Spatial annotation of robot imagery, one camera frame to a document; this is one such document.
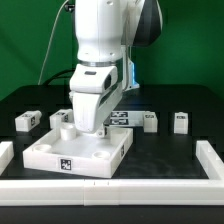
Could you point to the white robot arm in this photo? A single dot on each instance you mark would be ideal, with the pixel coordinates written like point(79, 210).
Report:
point(105, 30)

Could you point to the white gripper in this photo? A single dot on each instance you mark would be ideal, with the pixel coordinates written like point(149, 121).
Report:
point(91, 110)

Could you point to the white marker tag sheet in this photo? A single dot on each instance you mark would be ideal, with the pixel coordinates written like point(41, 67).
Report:
point(125, 118)

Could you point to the white U-shaped obstacle fence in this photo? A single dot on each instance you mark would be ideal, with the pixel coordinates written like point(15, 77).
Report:
point(208, 191)

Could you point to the white square tabletop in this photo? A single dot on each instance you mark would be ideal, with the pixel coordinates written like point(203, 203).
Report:
point(66, 150)

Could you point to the black camera stand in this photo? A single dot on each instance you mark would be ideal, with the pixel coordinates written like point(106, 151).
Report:
point(69, 7)

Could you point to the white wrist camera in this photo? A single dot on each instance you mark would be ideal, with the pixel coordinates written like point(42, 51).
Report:
point(93, 79)

